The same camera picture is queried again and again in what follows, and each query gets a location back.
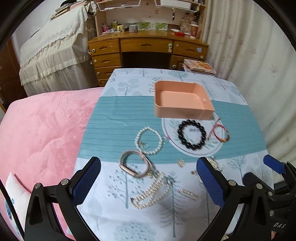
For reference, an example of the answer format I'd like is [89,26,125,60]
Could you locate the long pearl necklace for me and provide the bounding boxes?
[129,171,173,210]

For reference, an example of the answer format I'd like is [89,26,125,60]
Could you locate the white pearl bracelet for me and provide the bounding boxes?
[134,126,165,156]

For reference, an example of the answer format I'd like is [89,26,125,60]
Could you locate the gold pearl hair clip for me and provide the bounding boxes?
[178,189,199,201]

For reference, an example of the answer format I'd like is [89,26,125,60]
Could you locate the pink fluffy blanket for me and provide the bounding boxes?
[1,88,103,193]

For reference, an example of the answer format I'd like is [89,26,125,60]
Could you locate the black bead bracelet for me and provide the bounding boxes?
[177,119,207,151]

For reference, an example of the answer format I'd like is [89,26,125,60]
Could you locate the wooden desk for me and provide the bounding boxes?
[88,30,209,87]

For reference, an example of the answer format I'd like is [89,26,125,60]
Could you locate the white pillow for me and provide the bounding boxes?
[4,172,31,240]

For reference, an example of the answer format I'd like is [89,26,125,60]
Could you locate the tree print tablecloth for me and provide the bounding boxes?
[75,69,273,240]

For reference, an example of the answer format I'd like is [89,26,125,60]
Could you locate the oval white gem brooch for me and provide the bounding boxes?
[177,159,185,168]

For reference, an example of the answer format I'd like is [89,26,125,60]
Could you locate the pink storage tray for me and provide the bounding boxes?
[154,80,215,121]

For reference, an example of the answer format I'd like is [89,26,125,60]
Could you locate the lace covered piano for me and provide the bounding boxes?
[19,6,97,96]

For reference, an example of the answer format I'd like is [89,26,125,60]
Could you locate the pink smart band watch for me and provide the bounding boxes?
[118,150,151,179]

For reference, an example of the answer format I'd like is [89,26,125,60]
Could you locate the stack of books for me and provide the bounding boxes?
[184,59,216,75]

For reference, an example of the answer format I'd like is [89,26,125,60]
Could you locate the floral cream curtain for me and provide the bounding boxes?
[202,1,295,164]

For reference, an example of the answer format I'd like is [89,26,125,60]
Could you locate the gold leaf hair comb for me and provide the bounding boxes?
[191,156,224,184]

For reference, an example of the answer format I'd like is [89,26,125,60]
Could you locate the red string bracelet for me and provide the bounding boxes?
[207,117,230,142]

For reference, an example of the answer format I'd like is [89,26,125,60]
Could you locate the brown wooden door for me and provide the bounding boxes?
[0,38,27,109]

